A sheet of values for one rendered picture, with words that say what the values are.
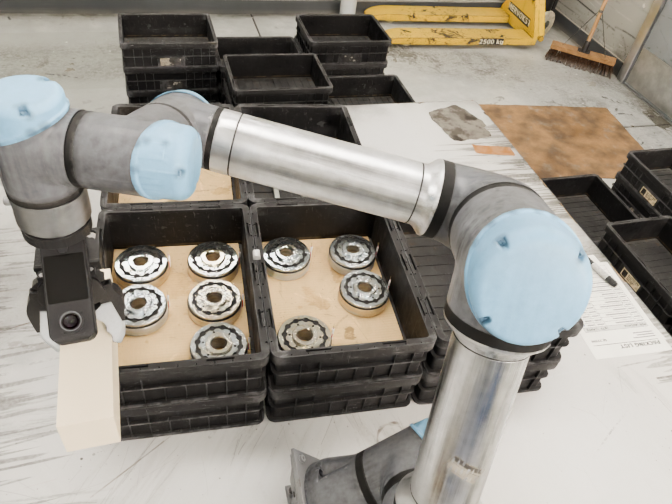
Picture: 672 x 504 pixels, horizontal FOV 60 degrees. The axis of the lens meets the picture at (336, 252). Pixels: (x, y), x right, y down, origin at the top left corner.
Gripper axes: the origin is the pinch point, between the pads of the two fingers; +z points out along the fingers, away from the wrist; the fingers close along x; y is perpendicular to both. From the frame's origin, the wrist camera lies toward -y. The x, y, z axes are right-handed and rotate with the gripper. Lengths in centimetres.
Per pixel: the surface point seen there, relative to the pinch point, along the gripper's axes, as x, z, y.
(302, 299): -37, 26, 24
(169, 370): -9.3, 16.4, 5.4
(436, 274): -68, 26, 26
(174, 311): -11.2, 25.7, 25.4
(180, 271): -13.3, 25.6, 35.9
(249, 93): -48, 50, 149
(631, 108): -312, 108, 214
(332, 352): -36.0, 16.0, 3.3
